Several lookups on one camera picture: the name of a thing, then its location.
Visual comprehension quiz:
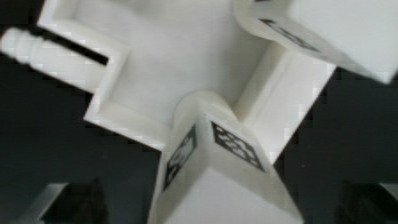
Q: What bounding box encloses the white chair leg block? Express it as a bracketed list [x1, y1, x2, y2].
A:
[148, 91, 304, 224]

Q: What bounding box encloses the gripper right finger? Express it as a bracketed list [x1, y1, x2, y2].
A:
[335, 181, 398, 224]

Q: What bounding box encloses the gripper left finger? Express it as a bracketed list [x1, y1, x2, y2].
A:
[17, 179, 111, 224]

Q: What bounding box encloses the white chair leg with tag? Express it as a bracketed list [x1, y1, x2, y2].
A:
[233, 0, 398, 84]

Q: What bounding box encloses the white chair seat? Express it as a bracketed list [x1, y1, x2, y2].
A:
[0, 0, 336, 158]

